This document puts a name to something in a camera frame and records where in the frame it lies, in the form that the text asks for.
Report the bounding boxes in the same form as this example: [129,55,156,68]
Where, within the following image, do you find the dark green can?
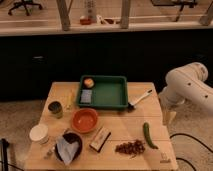
[48,101,63,118]

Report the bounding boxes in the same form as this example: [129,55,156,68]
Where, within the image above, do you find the wooden block eraser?
[90,127,111,152]

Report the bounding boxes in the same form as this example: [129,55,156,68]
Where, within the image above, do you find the white handled brush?
[127,90,152,110]

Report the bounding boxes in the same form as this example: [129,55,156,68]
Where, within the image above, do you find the green plastic tray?
[76,75,128,110]

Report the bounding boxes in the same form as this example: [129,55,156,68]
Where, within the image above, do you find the red bowl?
[71,108,98,133]

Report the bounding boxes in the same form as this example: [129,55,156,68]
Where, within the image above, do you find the green cucumber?
[143,122,158,149]

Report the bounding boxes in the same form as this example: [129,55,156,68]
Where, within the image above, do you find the dark bowl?
[55,132,82,163]

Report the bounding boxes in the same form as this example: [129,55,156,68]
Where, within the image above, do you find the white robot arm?
[158,62,213,125]

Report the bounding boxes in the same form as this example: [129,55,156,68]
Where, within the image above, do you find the small metal object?
[44,146,55,159]

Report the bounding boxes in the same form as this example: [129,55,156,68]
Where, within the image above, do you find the orange fruit in tray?
[84,78,94,88]

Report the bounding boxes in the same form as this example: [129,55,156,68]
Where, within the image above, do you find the black stand at left edge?
[0,138,22,171]

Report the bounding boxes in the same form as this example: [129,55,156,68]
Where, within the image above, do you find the grey sponge in tray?
[80,89,92,103]

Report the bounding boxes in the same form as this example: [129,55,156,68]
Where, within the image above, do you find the grey cloth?
[56,137,79,165]

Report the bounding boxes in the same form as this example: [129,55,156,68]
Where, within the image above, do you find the white cup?
[29,124,49,144]

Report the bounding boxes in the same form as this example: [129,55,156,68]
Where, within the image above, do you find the black cable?
[169,132,213,171]

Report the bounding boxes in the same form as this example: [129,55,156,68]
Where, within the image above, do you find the yellow stick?
[66,91,73,110]

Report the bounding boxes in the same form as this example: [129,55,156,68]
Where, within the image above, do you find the dark red grape bunch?
[115,140,145,156]

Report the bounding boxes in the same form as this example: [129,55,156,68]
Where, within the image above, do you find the black office chair left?
[8,0,43,16]

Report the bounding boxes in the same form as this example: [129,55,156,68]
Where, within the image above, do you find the red object on shelf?
[80,18,92,25]

